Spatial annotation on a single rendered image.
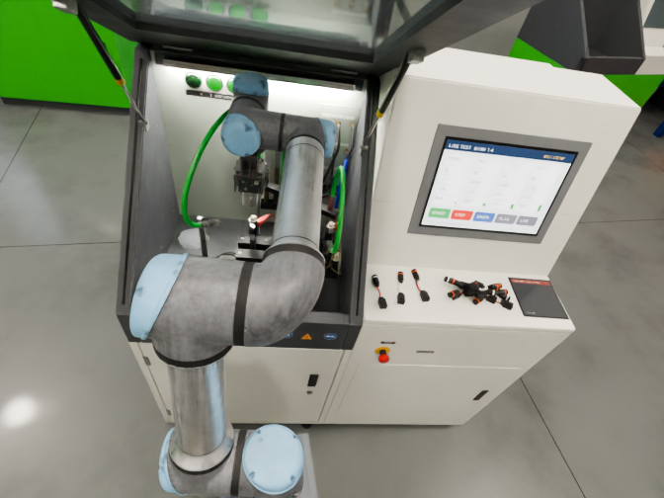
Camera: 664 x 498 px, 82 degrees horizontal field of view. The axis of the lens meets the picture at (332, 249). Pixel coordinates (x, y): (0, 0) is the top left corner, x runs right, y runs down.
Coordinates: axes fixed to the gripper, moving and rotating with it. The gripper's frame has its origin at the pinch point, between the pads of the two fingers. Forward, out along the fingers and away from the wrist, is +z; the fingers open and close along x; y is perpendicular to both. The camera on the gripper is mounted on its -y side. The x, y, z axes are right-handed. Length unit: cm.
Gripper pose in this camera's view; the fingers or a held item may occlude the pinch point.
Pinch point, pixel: (251, 201)
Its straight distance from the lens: 109.5
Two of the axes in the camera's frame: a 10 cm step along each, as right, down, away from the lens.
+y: 0.4, 7.4, -6.7
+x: 9.9, 0.7, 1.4
